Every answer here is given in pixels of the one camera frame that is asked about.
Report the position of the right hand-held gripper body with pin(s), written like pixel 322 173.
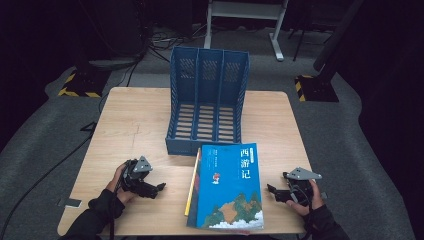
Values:
pixel 300 186

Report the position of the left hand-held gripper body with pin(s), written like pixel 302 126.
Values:
pixel 135 176

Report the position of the blue book with mountain cover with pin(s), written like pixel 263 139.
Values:
pixel 230 186

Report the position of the blue plastic file rack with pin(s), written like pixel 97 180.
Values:
pixel 206 83

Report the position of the person's right hand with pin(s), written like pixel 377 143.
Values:
pixel 315 203

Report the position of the person's left hand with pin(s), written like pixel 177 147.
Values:
pixel 124 197

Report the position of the black and yellow striped base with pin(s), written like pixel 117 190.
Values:
pixel 320 90
pixel 86 83

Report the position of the dark equipment stand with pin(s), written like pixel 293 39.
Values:
pixel 113 63

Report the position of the thin black tripod legs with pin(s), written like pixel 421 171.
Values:
pixel 300 45

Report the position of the black stand pole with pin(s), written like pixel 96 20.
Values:
pixel 336 36

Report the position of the grey table bracket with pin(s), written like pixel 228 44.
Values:
pixel 71 202
pixel 324 195

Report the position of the white desk frame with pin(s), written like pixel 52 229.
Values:
pixel 243 10

